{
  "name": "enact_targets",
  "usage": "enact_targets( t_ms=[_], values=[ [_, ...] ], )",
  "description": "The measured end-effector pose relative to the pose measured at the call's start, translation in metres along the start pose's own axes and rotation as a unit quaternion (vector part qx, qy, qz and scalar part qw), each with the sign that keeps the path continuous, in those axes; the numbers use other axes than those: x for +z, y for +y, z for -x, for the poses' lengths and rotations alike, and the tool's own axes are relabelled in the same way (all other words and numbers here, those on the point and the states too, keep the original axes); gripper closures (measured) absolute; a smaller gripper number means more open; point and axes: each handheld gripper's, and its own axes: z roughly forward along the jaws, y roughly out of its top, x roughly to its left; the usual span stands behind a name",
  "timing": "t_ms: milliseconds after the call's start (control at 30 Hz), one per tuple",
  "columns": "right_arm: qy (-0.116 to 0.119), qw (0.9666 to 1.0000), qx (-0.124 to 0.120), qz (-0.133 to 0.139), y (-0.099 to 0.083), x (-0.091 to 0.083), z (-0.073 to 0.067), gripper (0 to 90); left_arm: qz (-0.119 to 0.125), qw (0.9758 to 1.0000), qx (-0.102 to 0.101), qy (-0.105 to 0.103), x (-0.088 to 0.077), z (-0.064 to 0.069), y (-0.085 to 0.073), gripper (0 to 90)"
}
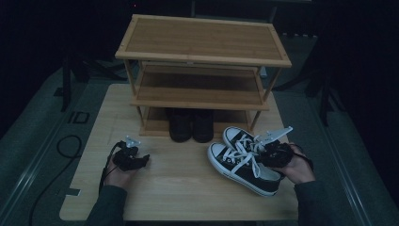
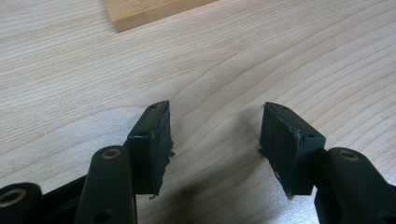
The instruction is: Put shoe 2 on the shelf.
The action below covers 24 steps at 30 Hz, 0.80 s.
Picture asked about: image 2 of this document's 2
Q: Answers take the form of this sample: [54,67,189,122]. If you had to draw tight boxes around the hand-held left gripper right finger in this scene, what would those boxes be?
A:
[257,101,396,224]

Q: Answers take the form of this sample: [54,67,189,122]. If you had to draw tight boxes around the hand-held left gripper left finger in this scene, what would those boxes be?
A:
[74,100,176,224]

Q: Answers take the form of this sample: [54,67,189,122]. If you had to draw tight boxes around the wooden three-tier shoe rack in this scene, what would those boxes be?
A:
[104,0,219,34]

